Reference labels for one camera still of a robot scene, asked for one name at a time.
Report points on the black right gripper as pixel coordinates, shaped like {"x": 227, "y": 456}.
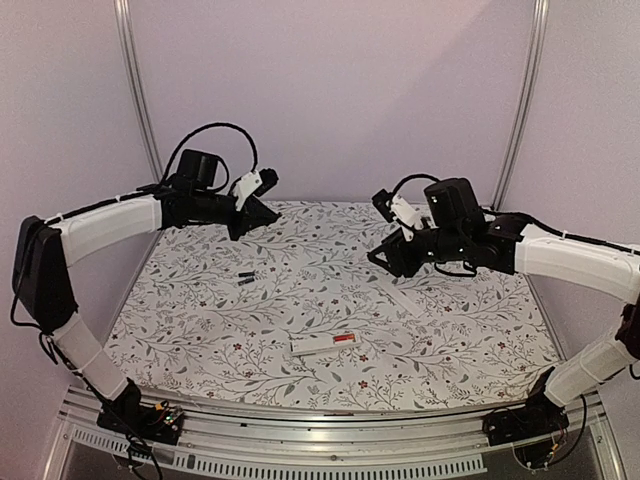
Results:
{"x": 401, "y": 263}

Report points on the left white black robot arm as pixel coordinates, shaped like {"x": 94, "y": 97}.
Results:
{"x": 48, "y": 250}

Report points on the red battery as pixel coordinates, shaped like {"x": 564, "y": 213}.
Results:
{"x": 344, "y": 339}

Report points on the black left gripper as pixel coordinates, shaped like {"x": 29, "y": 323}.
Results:
{"x": 250, "y": 219}

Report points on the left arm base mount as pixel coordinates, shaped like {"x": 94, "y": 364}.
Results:
{"x": 126, "y": 414}

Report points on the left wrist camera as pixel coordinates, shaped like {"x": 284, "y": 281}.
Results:
{"x": 254, "y": 183}

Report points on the right aluminium frame post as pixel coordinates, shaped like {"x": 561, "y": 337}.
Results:
{"x": 526, "y": 95}

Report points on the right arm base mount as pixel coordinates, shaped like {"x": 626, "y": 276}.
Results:
{"x": 537, "y": 417}

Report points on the floral patterned table mat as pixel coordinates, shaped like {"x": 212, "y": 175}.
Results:
{"x": 188, "y": 326}

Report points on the aluminium frame post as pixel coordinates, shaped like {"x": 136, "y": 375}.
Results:
{"x": 133, "y": 73}
{"x": 526, "y": 95}

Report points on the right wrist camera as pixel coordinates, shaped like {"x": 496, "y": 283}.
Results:
{"x": 396, "y": 209}

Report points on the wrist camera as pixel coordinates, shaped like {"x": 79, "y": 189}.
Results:
{"x": 396, "y": 209}
{"x": 254, "y": 183}

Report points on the long white remote control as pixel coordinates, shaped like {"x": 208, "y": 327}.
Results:
{"x": 312, "y": 344}

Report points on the left aluminium frame post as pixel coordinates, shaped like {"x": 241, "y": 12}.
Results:
{"x": 133, "y": 73}

